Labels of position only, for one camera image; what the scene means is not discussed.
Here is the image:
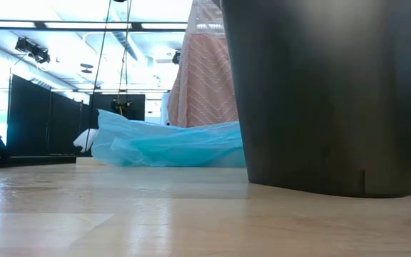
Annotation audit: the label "blue plastic trash bag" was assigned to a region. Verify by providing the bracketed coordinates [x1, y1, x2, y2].
[90, 109, 247, 168]

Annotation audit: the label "small dark trash bin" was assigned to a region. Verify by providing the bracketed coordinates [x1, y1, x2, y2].
[220, 0, 411, 199]

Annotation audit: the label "pink chevron cloth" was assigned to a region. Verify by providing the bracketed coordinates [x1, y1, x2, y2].
[167, 0, 240, 129]

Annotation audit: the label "black partition panels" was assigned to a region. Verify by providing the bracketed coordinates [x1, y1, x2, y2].
[7, 74, 146, 157]

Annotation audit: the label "black ceiling spotlight cluster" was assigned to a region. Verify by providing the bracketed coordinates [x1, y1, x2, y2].
[14, 36, 52, 65]

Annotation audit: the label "hanging yellow black cable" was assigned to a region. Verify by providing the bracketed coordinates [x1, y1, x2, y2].
[110, 0, 134, 116]

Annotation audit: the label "thin black hanging cable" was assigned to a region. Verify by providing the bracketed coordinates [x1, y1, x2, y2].
[83, 0, 113, 155]

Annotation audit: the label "black aluminium table frame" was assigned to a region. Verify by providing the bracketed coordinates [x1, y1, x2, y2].
[0, 153, 78, 170]

